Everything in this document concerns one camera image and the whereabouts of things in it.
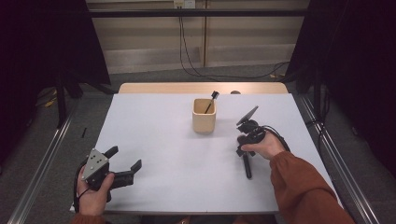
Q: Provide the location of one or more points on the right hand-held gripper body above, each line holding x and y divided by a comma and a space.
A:
250, 132

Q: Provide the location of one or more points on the white wall socket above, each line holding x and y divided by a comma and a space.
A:
184, 3

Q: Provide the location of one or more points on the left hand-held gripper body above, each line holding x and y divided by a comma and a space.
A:
95, 165

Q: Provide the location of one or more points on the small black floor piece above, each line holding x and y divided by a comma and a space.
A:
83, 132

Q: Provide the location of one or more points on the white table mat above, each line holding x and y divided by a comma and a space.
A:
180, 174

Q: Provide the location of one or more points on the wooden table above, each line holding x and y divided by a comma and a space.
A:
186, 88

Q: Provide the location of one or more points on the black curtain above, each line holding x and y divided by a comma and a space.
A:
358, 62
40, 56

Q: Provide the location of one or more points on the beige square cup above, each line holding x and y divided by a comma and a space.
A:
204, 123

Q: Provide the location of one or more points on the black horizontal bar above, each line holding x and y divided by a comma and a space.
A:
193, 12

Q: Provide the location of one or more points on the thin black flat-head brush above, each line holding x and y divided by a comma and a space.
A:
211, 100

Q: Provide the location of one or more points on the black metal stand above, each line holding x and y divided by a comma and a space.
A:
61, 102

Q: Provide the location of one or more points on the metal floor rail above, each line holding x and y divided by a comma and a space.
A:
43, 165
342, 161

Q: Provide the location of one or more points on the black round makeup brush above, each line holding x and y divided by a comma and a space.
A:
247, 166

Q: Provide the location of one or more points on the person's left hand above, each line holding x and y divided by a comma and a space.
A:
91, 202

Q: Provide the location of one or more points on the person's right hand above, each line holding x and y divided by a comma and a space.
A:
269, 147

